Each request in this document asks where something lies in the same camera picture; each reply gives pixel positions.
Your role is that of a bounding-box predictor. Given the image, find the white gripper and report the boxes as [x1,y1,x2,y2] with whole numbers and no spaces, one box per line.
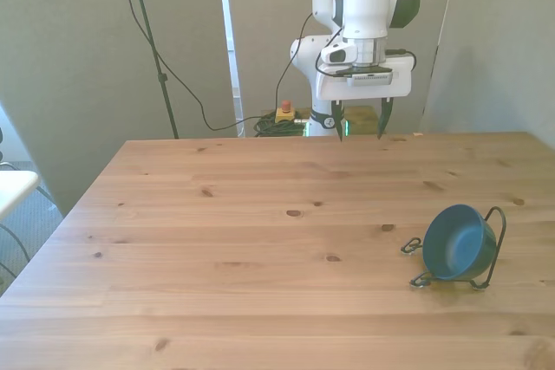
[315,53,413,143]

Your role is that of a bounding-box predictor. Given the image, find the blue bowl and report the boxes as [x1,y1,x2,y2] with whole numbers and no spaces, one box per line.
[422,204,498,282]

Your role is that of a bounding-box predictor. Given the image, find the yellow emergency stop button box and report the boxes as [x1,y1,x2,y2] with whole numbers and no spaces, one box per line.
[275,100,297,124]

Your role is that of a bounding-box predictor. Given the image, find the white side table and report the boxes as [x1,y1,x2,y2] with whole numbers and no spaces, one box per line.
[0,169,40,219]

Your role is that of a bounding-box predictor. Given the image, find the dark wrist camera box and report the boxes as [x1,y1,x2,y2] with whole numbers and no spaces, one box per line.
[333,65,396,88]

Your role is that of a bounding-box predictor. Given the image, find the coiled dark cable bundle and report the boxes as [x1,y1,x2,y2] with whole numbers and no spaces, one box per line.
[253,113,311,138]

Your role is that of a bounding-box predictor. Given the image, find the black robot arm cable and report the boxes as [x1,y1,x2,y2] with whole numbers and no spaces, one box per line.
[275,0,343,122]

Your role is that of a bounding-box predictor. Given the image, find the white divider post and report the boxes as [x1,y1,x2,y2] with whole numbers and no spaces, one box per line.
[215,0,245,138]

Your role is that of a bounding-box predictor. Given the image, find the black camera stand cable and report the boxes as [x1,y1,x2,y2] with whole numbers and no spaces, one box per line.
[110,0,270,132]

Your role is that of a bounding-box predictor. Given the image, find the black camera stand pole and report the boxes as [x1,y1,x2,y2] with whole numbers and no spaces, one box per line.
[110,0,180,140]

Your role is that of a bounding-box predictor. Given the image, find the black wire dish rack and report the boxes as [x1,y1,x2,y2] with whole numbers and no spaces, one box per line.
[400,206,508,291]

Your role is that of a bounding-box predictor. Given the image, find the black floor cable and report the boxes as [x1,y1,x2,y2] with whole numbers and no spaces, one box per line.
[0,223,34,278]

